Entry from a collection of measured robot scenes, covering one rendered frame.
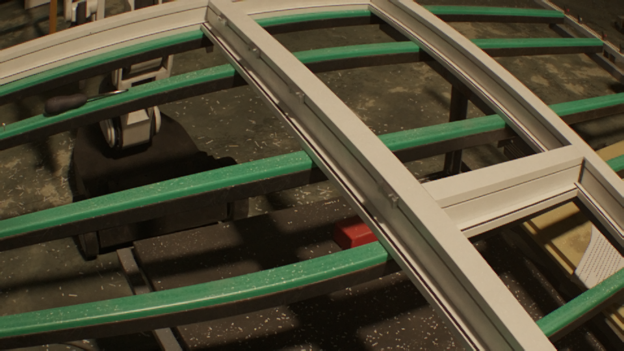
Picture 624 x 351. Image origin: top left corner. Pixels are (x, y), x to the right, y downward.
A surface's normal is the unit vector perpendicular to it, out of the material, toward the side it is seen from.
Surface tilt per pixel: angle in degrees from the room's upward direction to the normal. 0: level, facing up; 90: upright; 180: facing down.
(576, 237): 0
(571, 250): 0
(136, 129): 107
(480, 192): 90
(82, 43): 90
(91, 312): 0
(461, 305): 90
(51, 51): 90
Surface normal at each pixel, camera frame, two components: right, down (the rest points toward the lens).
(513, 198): 0.40, 0.51
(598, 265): 0.04, -0.84
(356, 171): -0.91, 0.18
